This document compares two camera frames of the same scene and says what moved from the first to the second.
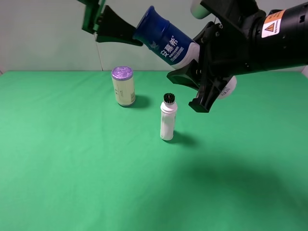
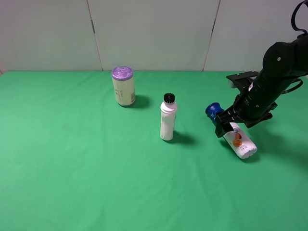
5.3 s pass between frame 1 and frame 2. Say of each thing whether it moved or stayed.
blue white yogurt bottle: moved
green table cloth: stayed
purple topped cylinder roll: stayed
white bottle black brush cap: stayed
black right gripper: moved
